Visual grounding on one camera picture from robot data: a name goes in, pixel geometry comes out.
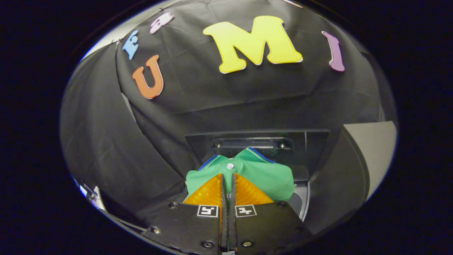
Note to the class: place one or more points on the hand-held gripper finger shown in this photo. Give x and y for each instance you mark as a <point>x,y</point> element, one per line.
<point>224,219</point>
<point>231,219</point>

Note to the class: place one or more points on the green polo shirt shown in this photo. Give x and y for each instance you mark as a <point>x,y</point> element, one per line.
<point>269,180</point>

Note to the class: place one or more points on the black backdrop cloth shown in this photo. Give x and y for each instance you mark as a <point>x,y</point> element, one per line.
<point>212,102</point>

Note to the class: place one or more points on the blue and white object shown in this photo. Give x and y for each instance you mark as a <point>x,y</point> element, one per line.
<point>92,194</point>

